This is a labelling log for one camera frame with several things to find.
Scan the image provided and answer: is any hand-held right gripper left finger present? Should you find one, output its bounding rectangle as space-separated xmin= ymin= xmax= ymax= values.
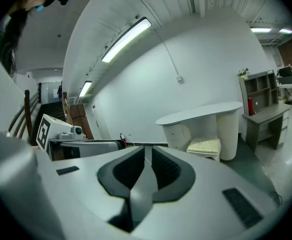
xmin=97 ymin=145 xmax=147 ymax=200

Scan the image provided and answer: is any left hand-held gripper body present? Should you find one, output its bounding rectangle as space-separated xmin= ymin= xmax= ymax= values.
xmin=35 ymin=113 xmax=88 ymax=161

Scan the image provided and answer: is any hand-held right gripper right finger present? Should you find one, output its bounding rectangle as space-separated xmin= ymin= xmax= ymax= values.
xmin=145 ymin=145 xmax=196 ymax=203

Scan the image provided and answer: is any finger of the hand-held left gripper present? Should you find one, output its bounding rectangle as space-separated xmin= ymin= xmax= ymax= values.
xmin=77 ymin=139 xmax=127 ymax=158

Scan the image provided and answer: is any white curved table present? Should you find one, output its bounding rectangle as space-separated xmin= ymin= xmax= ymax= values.
xmin=155 ymin=101 xmax=244 ymax=162

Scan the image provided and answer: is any brown wooden cabinet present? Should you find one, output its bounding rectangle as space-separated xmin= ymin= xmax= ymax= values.
xmin=69 ymin=103 xmax=95 ymax=140

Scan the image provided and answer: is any dark wooden stair railing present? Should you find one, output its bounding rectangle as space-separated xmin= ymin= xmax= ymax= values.
xmin=7 ymin=89 xmax=41 ymax=145

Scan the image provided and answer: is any red cylinder on desk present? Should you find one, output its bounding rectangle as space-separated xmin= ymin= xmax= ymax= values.
xmin=247 ymin=97 xmax=256 ymax=117

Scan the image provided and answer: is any grey desk with shelf hutch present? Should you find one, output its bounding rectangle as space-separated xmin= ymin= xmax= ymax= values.
xmin=238 ymin=69 xmax=292 ymax=152

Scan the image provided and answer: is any small potted plant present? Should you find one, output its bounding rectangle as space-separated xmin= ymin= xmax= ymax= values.
xmin=237 ymin=67 xmax=250 ymax=79

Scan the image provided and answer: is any black computer monitor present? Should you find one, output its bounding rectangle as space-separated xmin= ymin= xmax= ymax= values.
xmin=277 ymin=66 xmax=292 ymax=78

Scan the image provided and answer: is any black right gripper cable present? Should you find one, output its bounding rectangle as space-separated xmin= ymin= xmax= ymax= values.
xmin=268 ymin=190 xmax=283 ymax=206

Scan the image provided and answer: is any white wall conduit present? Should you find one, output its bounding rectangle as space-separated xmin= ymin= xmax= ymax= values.
xmin=153 ymin=27 xmax=180 ymax=77

